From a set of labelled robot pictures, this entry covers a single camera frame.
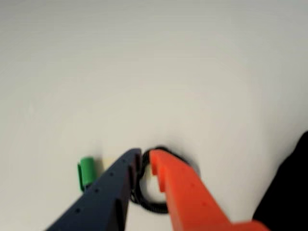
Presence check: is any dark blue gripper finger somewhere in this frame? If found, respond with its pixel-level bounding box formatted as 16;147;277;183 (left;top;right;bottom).
45;147;142;231

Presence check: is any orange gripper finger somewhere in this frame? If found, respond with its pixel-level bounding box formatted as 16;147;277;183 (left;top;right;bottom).
149;149;270;231

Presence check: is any black braided cable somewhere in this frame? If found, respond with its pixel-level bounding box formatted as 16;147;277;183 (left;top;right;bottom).
131;145;202;215

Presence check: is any black bag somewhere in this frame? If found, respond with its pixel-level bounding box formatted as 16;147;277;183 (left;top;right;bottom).
252;130;308;231

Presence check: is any black marker green cap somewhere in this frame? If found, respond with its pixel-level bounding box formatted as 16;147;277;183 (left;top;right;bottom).
77;156;96;193

